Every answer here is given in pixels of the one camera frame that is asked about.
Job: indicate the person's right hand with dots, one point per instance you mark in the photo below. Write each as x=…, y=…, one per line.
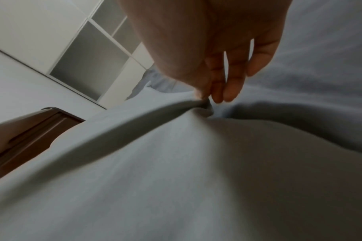
x=204, y=35

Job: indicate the grey pillowcase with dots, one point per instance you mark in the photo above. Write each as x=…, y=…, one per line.
x=139, y=176

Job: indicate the white wardrobe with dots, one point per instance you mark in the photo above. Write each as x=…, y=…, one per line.
x=94, y=58

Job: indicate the carved brown wooden headboard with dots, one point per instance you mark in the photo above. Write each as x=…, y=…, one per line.
x=28, y=134

